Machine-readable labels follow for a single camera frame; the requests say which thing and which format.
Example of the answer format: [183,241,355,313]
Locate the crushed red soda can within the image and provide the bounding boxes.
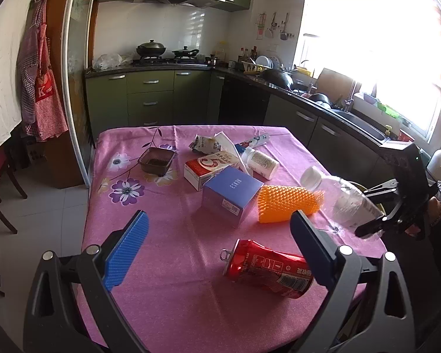
[221,239,315,299]

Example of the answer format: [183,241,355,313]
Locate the pink floral tablecloth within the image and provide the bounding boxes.
[79,125,388,350]

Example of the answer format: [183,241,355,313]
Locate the wooden cutting board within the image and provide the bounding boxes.
[316,68,357,98]

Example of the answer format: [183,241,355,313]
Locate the purple cardboard box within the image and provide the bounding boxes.
[201,166,264,229]

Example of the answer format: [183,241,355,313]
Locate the black wok with lid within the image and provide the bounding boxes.
[136,39,167,59]

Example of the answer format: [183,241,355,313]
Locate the clear plastic bottle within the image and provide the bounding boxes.
[300,165,386,242]

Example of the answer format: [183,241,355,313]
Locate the sliding door frame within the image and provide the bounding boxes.
[61,0,96,188]

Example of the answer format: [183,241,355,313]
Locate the white hanging cloth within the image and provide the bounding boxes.
[0,0,43,160]

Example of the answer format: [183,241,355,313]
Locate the black pan with lid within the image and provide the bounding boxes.
[171,46,200,58]

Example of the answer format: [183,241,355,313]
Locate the large black wok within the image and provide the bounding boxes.
[260,68,295,91]

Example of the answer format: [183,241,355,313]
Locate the blue and white sachet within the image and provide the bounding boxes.
[239,133,272,148]

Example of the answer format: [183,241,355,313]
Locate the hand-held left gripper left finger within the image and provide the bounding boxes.
[23,210,158,353]

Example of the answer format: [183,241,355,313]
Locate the red checked apron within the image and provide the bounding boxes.
[24,0,69,142]

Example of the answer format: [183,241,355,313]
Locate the steel faucet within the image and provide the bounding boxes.
[343,79,357,113]

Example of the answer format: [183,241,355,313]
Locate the clear plastic bag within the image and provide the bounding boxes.
[93,53,133,70]

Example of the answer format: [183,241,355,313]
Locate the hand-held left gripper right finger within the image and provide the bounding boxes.
[290,209,416,353]

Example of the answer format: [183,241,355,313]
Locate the dark base cabinets under sink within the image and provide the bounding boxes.
[208,71,390,181]

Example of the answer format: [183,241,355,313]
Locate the group of condiment bottles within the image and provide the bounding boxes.
[238,46,258,63]

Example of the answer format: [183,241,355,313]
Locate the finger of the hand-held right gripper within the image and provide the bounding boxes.
[354,199,405,239]
[363,178,399,201]

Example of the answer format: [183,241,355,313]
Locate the gas stove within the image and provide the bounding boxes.
[134,57,208,67]

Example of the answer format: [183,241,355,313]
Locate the white pill bottle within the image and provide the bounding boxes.
[241,147,280,179]

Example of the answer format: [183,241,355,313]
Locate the green drawer base cabinets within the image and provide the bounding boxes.
[85,70,212,144]

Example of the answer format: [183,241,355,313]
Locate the red and white carton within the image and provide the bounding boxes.
[184,151,241,191]

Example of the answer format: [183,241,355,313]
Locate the dark plastic food container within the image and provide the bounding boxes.
[138,147,176,177]

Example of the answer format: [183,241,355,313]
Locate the orange spiky brush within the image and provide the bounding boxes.
[256,185,324,224]

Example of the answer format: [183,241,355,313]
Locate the dish rack with plates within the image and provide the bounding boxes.
[243,55,280,74]

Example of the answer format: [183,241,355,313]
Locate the hanging kitchen utensils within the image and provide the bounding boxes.
[257,12,293,41]

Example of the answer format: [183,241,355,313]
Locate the crumpled silver snack packet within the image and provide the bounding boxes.
[189,134,221,154]

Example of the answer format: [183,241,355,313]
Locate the white plastic jug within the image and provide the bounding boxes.
[428,141,441,175]

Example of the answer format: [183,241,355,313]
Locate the purple checked apron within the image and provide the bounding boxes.
[16,26,41,124]

